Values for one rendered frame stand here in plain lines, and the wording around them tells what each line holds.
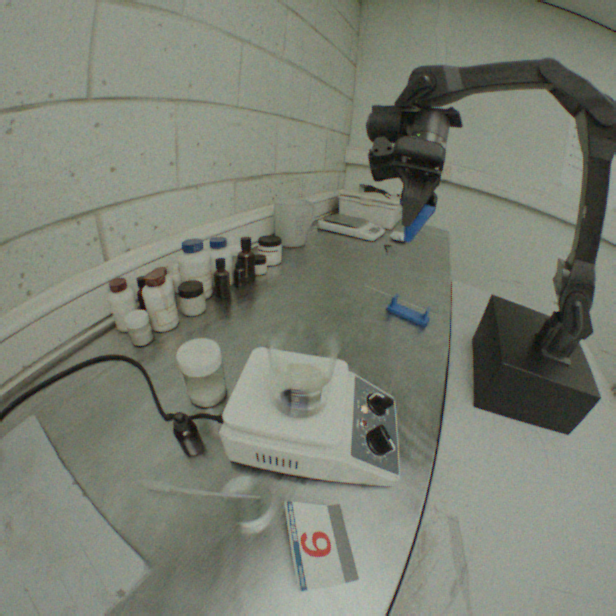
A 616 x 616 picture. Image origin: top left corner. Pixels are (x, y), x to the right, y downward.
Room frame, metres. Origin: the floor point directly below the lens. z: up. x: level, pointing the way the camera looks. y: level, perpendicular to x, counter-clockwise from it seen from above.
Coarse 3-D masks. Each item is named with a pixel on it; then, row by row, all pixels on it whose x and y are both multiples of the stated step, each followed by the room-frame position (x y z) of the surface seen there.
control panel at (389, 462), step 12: (360, 384) 0.24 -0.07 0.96; (360, 396) 0.22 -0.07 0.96; (360, 408) 0.20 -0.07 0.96; (360, 420) 0.18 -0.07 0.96; (372, 420) 0.19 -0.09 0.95; (384, 420) 0.20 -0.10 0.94; (360, 432) 0.17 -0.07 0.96; (396, 432) 0.19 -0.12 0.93; (360, 444) 0.15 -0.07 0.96; (396, 444) 0.17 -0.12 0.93; (360, 456) 0.14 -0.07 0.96; (372, 456) 0.14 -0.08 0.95; (384, 456) 0.15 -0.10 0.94; (396, 456) 0.15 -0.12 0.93; (384, 468) 0.13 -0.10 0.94; (396, 468) 0.13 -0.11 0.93
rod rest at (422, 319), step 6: (396, 294) 0.54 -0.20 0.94; (396, 300) 0.54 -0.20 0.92; (390, 306) 0.53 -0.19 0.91; (396, 306) 0.53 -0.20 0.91; (402, 306) 0.53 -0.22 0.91; (396, 312) 0.51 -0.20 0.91; (402, 312) 0.51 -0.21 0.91; (408, 312) 0.51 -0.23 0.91; (414, 312) 0.51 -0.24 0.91; (426, 312) 0.48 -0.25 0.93; (408, 318) 0.49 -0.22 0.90; (414, 318) 0.49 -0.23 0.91; (420, 318) 0.49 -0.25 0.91; (426, 318) 0.49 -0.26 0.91; (420, 324) 0.48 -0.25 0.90; (426, 324) 0.47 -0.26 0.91
